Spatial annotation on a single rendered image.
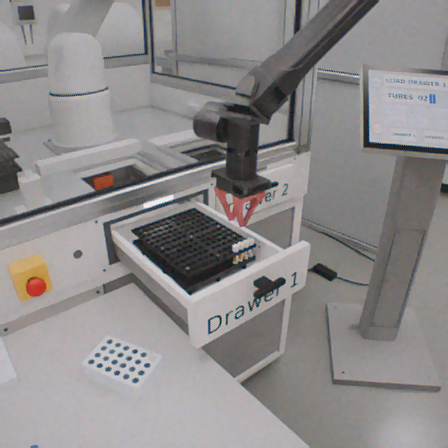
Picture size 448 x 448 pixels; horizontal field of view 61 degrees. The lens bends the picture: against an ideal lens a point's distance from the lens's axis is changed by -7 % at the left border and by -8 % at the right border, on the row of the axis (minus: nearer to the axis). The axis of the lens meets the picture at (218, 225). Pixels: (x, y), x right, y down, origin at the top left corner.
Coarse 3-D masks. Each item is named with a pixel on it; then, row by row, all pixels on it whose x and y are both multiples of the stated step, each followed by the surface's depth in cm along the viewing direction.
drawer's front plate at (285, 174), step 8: (280, 168) 116; (288, 168) 118; (264, 176) 112; (272, 176) 115; (280, 176) 117; (288, 176) 119; (280, 184) 118; (288, 184) 121; (272, 192) 117; (280, 192) 120; (288, 192) 122; (216, 200) 106; (264, 200) 116; (272, 200) 119; (280, 200) 121; (216, 208) 107; (256, 208) 115
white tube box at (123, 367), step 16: (96, 352) 71; (112, 352) 73; (128, 352) 72; (144, 352) 72; (96, 368) 68; (112, 368) 68; (128, 368) 68; (144, 368) 68; (160, 368) 71; (112, 384) 67; (128, 384) 65; (144, 384) 66
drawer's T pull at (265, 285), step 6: (264, 276) 73; (258, 282) 72; (264, 282) 72; (270, 282) 72; (276, 282) 72; (282, 282) 72; (258, 288) 72; (264, 288) 70; (270, 288) 70; (276, 288) 72; (258, 294) 69; (264, 294) 70
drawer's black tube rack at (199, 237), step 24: (192, 216) 96; (144, 240) 87; (168, 240) 86; (192, 240) 87; (216, 240) 87; (240, 240) 87; (168, 264) 84; (192, 264) 79; (240, 264) 84; (192, 288) 78
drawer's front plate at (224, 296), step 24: (264, 264) 74; (288, 264) 78; (216, 288) 68; (240, 288) 71; (288, 288) 81; (192, 312) 66; (216, 312) 69; (240, 312) 74; (192, 336) 69; (216, 336) 72
